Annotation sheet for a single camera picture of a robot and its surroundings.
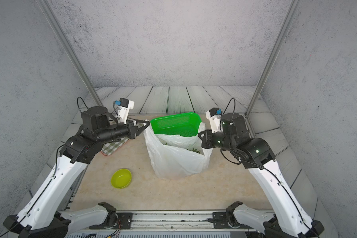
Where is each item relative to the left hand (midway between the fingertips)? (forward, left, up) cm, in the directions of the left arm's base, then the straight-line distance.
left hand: (151, 124), depth 59 cm
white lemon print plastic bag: (-5, -8, -17) cm, 19 cm away
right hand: (-3, -19, -4) cm, 20 cm away
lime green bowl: (-5, +23, -41) cm, 47 cm away
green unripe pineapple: (+1, -18, -22) cm, 28 cm away
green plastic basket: (+37, -15, -43) cm, 59 cm away
